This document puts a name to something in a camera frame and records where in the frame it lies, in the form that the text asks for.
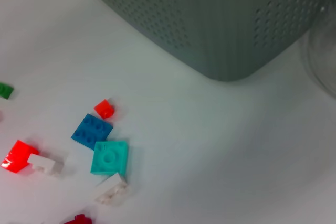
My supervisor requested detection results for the teal square brick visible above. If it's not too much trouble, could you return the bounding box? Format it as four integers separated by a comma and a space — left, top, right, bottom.
90, 141, 130, 176

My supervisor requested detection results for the white chunky brick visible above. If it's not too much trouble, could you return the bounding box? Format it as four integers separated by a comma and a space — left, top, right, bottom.
93, 173, 131, 206

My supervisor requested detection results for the dark red curved brick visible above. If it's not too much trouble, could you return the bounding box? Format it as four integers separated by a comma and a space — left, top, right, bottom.
64, 213, 93, 224

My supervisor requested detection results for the grey-green perforated storage bin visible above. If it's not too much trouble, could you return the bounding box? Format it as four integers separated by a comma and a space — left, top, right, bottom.
76, 0, 336, 82

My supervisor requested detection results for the small red notched brick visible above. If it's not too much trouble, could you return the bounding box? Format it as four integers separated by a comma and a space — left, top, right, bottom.
93, 99, 117, 120

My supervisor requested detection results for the blue square brick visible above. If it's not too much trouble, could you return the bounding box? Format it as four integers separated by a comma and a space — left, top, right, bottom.
70, 113, 114, 151

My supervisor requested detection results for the white long brick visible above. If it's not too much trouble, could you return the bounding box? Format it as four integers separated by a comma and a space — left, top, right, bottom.
27, 153, 65, 177

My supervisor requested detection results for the glass carafe with black lid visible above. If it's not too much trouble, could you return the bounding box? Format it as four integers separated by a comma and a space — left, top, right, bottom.
301, 0, 336, 99

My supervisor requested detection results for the large red sloped brick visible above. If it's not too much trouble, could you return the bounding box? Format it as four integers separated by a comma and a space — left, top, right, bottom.
1, 140, 40, 174

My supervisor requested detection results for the green flat two-stud brick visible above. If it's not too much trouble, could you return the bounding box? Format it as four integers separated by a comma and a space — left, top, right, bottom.
0, 82, 15, 100

